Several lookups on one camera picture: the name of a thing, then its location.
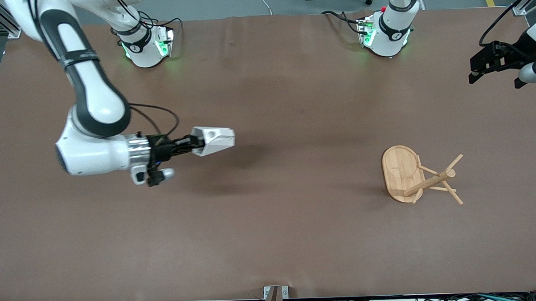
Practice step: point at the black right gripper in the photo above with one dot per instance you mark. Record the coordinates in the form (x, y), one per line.
(162, 149)

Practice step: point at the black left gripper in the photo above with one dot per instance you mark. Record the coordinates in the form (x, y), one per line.
(511, 54)

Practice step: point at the white angular faceted cup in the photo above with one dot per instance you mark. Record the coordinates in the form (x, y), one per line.
(216, 141)

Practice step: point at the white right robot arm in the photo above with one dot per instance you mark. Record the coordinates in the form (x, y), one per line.
(92, 98)

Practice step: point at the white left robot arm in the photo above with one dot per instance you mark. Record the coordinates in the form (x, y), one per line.
(391, 30)

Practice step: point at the wooden cup rack with pegs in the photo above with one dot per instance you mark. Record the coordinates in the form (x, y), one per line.
(400, 172)

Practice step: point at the grey metal bracket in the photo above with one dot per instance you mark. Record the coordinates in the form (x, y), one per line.
(268, 293)

